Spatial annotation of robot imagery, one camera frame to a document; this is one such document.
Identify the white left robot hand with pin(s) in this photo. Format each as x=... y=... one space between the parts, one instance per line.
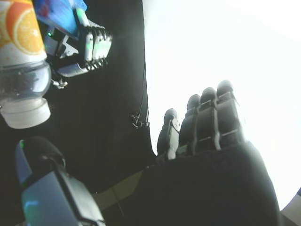
x=211 y=183

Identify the light blue plastic packet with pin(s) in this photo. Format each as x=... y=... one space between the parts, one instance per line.
x=58 y=16

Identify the orange juice bottle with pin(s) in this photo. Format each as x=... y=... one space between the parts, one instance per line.
x=21 y=47

